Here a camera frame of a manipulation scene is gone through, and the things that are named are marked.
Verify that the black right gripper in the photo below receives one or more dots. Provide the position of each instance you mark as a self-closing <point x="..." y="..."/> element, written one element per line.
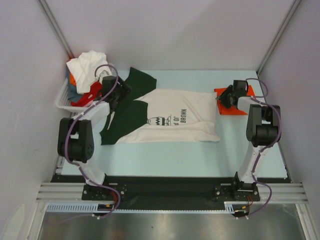
<point x="227" y="96"/>

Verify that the red t shirt in basket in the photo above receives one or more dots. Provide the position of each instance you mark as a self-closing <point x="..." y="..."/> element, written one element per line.
<point x="94" y="94"/>

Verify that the white plastic laundry basket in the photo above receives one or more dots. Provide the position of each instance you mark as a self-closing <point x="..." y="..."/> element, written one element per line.
<point x="62" y="102"/>

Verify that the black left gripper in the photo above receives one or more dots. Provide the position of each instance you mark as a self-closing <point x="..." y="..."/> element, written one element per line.
<point x="125" y="89"/>

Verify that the aluminium frame rail front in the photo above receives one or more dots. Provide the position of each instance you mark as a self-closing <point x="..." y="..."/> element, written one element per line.
<point x="68" y="192"/>

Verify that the cream and green t shirt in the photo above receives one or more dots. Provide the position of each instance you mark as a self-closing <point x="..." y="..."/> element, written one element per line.
<point x="149" y="114"/>

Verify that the white slotted cable duct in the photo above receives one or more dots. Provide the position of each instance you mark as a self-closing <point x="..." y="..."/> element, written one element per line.
<point x="101" y="208"/>

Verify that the orange garment in basket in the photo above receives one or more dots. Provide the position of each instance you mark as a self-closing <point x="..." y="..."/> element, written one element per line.
<point x="72" y="80"/>

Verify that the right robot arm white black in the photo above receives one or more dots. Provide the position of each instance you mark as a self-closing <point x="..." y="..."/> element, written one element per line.
<point x="263" y="129"/>

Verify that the white t shirt in basket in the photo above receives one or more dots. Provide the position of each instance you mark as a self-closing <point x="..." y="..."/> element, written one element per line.
<point x="84" y="69"/>

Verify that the left aluminium corner post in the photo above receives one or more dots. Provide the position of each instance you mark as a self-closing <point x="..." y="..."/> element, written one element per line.
<point x="48" y="14"/>

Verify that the aluminium corner post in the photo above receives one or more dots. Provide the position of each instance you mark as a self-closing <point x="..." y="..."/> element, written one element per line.
<point x="279" y="35"/>
<point x="48" y="14"/>

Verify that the folded orange t shirt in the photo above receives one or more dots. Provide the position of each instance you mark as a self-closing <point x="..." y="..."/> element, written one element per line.
<point x="230" y="110"/>

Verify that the right aluminium corner post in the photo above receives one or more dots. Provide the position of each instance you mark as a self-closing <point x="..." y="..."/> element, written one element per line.
<point x="279" y="35"/>

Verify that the grey blue garment in basket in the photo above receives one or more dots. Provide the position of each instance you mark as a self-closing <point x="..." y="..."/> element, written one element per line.
<point x="72" y="94"/>

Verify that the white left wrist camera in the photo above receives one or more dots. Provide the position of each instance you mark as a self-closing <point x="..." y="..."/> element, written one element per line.
<point x="102" y="73"/>

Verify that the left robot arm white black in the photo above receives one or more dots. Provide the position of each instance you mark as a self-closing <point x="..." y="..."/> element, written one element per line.
<point x="76" y="142"/>

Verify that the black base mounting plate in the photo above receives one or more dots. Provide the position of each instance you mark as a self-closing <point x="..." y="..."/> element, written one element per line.
<point x="170" y="193"/>

